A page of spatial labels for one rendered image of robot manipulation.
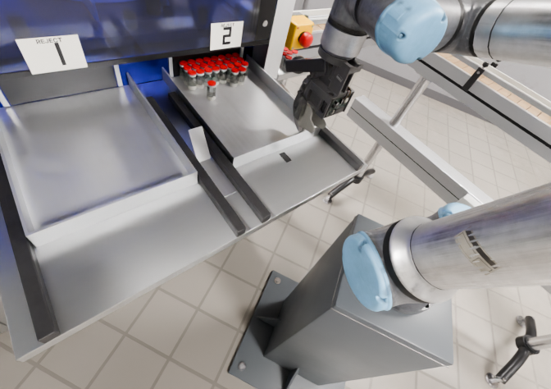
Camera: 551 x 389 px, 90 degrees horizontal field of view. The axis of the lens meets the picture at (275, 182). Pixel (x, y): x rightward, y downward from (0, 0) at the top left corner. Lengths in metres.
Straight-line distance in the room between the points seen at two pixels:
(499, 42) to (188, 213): 0.52
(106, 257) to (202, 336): 0.89
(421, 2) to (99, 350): 1.39
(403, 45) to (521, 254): 0.26
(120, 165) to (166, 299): 0.88
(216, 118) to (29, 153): 0.36
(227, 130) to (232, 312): 0.91
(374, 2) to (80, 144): 0.56
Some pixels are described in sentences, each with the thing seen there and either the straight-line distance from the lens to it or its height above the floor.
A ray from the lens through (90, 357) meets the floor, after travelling 1.40.
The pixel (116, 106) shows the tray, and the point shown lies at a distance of 0.74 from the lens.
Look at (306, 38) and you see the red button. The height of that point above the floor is 1.01.
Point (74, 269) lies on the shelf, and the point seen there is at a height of 0.88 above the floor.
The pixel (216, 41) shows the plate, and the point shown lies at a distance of 0.73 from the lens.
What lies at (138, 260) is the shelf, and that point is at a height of 0.88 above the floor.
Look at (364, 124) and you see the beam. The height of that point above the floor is 0.46.
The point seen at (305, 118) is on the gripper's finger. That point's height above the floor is 0.96.
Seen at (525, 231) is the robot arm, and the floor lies 1.17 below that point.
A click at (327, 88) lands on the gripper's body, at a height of 1.05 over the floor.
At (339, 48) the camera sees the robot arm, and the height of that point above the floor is 1.13.
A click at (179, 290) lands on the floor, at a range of 1.40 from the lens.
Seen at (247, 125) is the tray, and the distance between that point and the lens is 0.70.
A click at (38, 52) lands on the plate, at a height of 1.03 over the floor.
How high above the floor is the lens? 1.33
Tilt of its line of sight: 50 degrees down
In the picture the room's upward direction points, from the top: 20 degrees clockwise
